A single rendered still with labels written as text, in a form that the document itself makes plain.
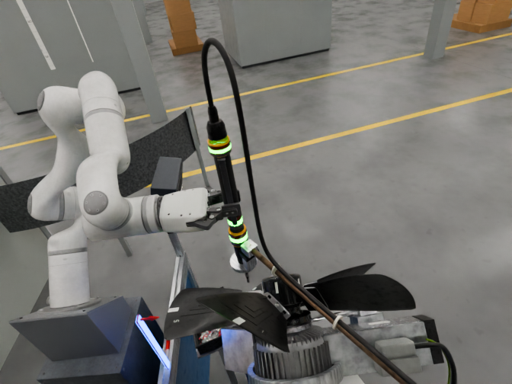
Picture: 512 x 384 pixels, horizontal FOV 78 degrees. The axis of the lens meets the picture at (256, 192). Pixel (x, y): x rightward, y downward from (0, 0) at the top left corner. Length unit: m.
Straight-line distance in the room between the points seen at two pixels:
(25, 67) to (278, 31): 4.58
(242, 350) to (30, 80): 6.46
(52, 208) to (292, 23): 6.32
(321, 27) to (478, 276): 5.76
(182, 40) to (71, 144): 7.77
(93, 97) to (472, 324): 2.39
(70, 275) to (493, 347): 2.27
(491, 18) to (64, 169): 8.42
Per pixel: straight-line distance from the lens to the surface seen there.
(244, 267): 0.82
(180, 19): 8.69
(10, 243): 2.97
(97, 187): 0.67
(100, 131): 0.82
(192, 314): 1.02
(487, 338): 2.53
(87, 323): 1.21
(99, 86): 0.90
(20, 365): 2.87
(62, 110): 1.05
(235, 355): 1.16
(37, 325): 1.28
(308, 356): 0.95
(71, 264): 1.26
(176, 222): 0.68
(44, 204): 1.25
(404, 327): 1.05
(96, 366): 1.39
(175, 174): 1.51
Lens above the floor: 2.03
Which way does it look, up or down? 38 degrees down
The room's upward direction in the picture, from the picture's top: 8 degrees counter-clockwise
